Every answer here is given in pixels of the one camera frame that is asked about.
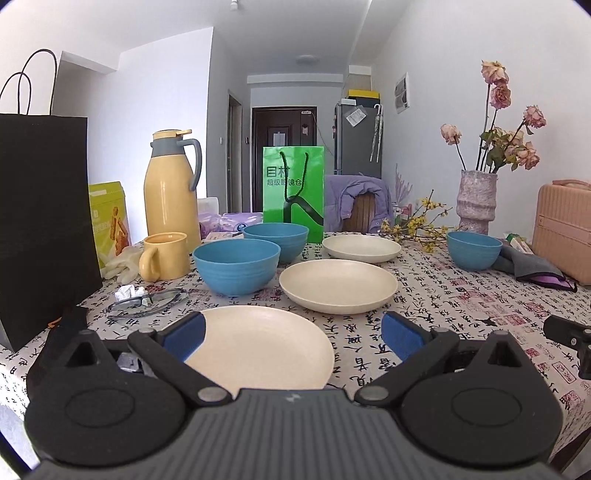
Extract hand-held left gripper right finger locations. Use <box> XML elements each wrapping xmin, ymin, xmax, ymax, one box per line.
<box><xmin>355</xmin><ymin>311</ymin><xmax>532</xmax><ymax>408</ymax></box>

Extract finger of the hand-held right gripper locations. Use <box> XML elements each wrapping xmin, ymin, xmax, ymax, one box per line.
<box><xmin>542</xmin><ymin>315</ymin><xmax>591</xmax><ymax>381</ymax></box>

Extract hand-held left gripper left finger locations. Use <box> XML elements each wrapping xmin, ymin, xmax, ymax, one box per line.
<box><xmin>51</xmin><ymin>311</ymin><xmax>234</xmax><ymax>408</ymax></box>

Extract cream plate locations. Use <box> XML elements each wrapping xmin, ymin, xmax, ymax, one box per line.
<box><xmin>279</xmin><ymin>259</ymin><xmax>399</xmax><ymax>315</ymax></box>
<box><xmin>185</xmin><ymin>305</ymin><xmax>335</xmax><ymax>391</ymax></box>
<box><xmin>322</xmin><ymin>235</ymin><xmax>402</xmax><ymax>264</ymax></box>

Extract blue bowl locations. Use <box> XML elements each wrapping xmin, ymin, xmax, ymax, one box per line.
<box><xmin>243</xmin><ymin>223</ymin><xmax>309</xmax><ymax>265</ymax></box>
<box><xmin>446</xmin><ymin>231</ymin><xmax>503</xmax><ymax>271</ymax></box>
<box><xmin>193</xmin><ymin>239</ymin><xmax>281</xmax><ymax>297</ymax></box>

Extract purple cloth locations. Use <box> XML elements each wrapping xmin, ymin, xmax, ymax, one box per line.
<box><xmin>517</xmin><ymin>272</ymin><xmax>578</xmax><ymax>292</ymax></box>

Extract eyeglasses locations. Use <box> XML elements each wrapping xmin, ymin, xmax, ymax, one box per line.
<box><xmin>106</xmin><ymin>288</ymin><xmax>189</xmax><ymax>319</ymax></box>

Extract grey cloth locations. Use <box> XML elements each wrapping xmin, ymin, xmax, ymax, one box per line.
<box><xmin>492</xmin><ymin>244</ymin><xmax>566</xmax><ymax>282</ymax></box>

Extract yellow mug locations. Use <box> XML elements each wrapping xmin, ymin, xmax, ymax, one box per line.
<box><xmin>139</xmin><ymin>232</ymin><xmax>191</xmax><ymax>282</ymax></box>

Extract white gloves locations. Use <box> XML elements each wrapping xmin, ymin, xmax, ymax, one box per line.
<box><xmin>102</xmin><ymin>246</ymin><xmax>145</xmax><ymax>284</ymax></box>

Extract small snack packets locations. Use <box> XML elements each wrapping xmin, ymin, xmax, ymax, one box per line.
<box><xmin>503</xmin><ymin>233</ymin><xmax>534</xmax><ymax>254</ymax></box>

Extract pink suitcase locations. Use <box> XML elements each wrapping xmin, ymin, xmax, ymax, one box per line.
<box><xmin>532</xmin><ymin>180</ymin><xmax>591</xmax><ymax>284</ymax></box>

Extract yellow flower branch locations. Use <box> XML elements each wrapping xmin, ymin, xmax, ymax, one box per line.
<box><xmin>379</xmin><ymin>188</ymin><xmax>462</xmax><ymax>254</ymax></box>

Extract wooden chair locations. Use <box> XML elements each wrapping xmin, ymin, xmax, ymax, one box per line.
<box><xmin>344</xmin><ymin>194</ymin><xmax>384</xmax><ymax>233</ymax></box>

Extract purple tissue packet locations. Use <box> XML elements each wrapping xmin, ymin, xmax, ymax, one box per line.
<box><xmin>219</xmin><ymin>212</ymin><xmax>265</xmax><ymax>234</ymax></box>

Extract yellow-green snack box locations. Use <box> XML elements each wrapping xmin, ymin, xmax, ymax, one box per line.
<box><xmin>89</xmin><ymin>181</ymin><xmax>132</xmax><ymax>271</ymax></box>

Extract yellow thermos jug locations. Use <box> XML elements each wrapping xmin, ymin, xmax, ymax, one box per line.
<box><xmin>144</xmin><ymin>130</ymin><xmax>203</xmax><ymax>254</ymax></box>

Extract purple jacket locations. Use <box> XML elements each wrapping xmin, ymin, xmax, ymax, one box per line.
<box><xmin>324</xmin><ymin>174</ymin><xmax>394</xmax><ymax>234</ymax></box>

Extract pale ribbed vase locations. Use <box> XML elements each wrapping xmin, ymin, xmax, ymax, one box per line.
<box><xmin>456</xmin><ymin>170</ymin><xmax>499</xmax><ymax>235</ymax></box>

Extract green paper bag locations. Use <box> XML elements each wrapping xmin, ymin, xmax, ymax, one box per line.
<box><xmin>263</xmin><ymin>146</ymin><xmax>325</xmax><ymax>244</ymax></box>

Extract black paper bag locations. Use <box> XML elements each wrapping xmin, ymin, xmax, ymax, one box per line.
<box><xmin>0</xmin><ymin>48</ymin><xmax>103</xmax><ymax>352</ymax></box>

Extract grey refrigerator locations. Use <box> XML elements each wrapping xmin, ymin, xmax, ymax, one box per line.
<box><xmin>335</xmin><ymin>98</ymin><xmax>383</xmax><ymax>178</ymax></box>

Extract dark brown door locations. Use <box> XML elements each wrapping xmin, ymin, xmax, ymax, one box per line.
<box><xmin>252</xmin><ymin>107</ymin><xmax>318</xmax><ymax>213</ymax></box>

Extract dried pink roses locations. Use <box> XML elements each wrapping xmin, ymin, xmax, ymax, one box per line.
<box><xmin>440</xmin><ymin>60</ymin><xmax>547</xmax><ymax>174</ymax></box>

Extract white folded umbrella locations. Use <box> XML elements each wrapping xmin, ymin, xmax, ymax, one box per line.
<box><xmin>369</xmin><ymin>103</ymin><xmax>385</xmax><ymax>163</ymax></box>

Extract wall poster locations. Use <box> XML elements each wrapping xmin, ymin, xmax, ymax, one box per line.
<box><xmin>394</xmin><ymin>72</ymin><xmax>411</xmax><ymax>114</ymax></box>

